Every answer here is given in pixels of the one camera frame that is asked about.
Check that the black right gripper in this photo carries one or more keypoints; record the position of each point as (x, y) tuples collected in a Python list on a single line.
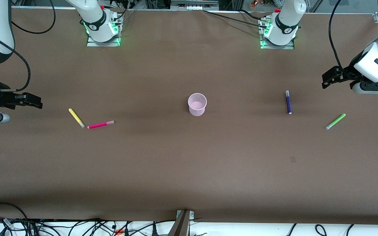
[(2, 97)]

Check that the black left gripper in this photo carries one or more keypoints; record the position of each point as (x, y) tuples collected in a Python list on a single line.
[(347, 73)]

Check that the purple marker pen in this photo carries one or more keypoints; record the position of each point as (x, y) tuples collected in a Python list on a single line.
[(288, 103)]

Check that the pink highlighter pen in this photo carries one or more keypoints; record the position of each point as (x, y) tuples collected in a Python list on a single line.
[(100, 125)]

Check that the pink mesh pen holder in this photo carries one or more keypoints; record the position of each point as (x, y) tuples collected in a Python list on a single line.
[(197, 109)]

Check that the green highlighter pen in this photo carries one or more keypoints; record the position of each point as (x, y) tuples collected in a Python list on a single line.
[(336, 121)]

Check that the yellow highlighter pen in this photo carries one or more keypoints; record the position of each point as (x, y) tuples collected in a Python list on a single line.
[(76, 117)]

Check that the silver metal box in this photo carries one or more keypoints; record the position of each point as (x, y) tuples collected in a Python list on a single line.
[(194, 5)]

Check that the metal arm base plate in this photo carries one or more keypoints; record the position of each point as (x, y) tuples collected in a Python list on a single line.
[(289, 48), (92, 44)]

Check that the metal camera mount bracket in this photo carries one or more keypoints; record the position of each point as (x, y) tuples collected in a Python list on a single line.
[(184, 223)]

